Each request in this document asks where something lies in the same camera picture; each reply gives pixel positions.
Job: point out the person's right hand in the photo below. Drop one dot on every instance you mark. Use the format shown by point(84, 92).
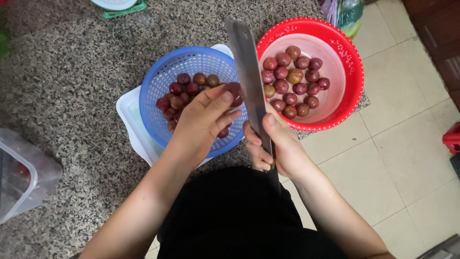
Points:
point(287, 151)

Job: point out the person's left hand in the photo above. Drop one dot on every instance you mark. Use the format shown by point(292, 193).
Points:
point(194, 129)

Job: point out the single dark red plum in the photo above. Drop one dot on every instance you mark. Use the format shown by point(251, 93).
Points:
point(234, 91)

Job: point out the steel cleaver knife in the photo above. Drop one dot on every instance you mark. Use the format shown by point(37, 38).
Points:
point(248, 68)

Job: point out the heap of plums in colander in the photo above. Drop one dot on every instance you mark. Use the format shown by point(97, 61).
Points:
point(183, 88)

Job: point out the blue plastic colander basket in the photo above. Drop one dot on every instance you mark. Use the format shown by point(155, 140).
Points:
point(161, 75)

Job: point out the group of plums in basin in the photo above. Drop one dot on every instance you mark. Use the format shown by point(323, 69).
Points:
point(281, 86)

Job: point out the white plastic tray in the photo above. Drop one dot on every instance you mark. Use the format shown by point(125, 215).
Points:
point(130, 113)

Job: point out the person's black clothing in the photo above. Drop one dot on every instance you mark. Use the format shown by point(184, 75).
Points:
point(233, 216)

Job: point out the red plastic basin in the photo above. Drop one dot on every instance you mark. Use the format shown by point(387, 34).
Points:
point(346, 57)

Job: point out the green kitchen scale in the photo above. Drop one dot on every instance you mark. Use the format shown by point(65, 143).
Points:
point(122, 6)

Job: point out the plastic bag with greens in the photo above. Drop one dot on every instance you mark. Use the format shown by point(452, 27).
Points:
point(346, 14)

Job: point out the red plastic stool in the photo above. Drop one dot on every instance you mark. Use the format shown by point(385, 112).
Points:
point(452, 138)

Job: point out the clear plastic container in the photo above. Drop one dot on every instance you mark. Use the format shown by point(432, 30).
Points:
point(25, 176)

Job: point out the grey metal object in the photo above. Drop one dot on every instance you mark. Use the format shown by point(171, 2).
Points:
point(444, 250)

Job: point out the dark wooden cabinet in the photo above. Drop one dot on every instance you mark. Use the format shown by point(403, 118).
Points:
point(438, 39)

